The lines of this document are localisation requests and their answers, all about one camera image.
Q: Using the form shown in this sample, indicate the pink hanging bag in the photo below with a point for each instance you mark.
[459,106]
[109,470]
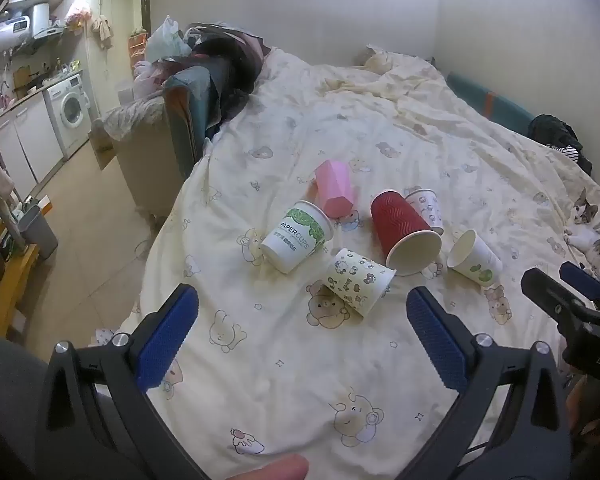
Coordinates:
[79,15]

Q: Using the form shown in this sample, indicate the white cup green leaf print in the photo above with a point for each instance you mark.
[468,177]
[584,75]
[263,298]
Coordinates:
[296,236]

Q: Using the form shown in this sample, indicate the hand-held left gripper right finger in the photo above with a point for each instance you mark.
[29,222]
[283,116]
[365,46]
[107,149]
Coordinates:
[437,340]

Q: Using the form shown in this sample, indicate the cardboard box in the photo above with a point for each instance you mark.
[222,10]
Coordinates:
[100,144]

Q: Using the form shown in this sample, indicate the pale cup cartoon print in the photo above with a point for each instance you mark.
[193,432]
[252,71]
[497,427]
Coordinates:
[360,280]

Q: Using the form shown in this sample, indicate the red ribbed paper cup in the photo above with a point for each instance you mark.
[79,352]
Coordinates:
[402,232]

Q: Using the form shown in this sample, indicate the hanging beige clothes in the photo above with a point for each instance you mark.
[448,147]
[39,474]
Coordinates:
[101,29]

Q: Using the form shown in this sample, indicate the pile of dark clothes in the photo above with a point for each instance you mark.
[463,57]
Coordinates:
[230,60]

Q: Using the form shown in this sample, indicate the white cup green dots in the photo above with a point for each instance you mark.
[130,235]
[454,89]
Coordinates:
[474,260]

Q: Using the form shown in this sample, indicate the pink faceted cup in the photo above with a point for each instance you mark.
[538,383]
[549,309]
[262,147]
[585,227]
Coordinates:
[335,190]

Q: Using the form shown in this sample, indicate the cream pillow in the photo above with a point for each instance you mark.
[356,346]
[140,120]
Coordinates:
[375,58]

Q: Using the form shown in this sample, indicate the wooden cutting board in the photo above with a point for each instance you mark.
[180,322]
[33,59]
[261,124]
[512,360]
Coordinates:
[22,78]

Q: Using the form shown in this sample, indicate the white cup cherry print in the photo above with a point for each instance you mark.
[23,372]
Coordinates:
[426,207]

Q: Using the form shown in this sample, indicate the white washing machine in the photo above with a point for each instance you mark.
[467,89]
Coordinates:
[70,107]

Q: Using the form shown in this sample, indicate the tabby and white cat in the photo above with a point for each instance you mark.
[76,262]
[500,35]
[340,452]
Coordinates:
[592,232]

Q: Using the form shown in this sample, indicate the teal seat cushion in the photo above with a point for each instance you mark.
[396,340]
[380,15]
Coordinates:
[190,110]

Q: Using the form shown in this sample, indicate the white water heater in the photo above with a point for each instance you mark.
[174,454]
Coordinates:
[17,27]

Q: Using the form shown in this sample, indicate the teal headboard cushion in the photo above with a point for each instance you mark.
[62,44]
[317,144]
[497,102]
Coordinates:
[485,100]

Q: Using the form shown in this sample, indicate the white plastic bag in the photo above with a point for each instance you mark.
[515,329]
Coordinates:
[166,40]

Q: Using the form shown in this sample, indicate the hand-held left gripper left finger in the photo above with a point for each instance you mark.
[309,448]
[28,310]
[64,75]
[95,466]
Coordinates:
[166,337]

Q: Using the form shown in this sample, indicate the person's left hand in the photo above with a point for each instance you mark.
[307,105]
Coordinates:
[270,469]

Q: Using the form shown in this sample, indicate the yellow wooden stool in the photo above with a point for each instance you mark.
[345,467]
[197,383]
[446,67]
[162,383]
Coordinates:
[5,275]

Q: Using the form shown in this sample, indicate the orange storage rack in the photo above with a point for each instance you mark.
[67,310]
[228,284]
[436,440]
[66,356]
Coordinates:
[137,47]

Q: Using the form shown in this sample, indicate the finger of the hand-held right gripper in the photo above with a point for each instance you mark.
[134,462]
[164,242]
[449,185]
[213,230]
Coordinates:
[585,280]
[550,295]

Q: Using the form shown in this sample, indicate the black garment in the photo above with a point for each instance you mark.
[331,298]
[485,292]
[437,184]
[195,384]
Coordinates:
[555,132]

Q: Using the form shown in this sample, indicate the grey trash bin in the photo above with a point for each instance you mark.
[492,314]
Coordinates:
[39,230]

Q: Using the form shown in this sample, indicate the cream bear printed blanket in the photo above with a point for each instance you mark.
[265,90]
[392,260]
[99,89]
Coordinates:
[330,385]

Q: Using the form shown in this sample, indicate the beige sofa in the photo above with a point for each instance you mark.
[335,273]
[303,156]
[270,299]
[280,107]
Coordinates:
[140,155]

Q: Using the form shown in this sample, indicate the white kitchen cabinet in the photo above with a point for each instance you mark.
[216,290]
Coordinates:
[22,142]

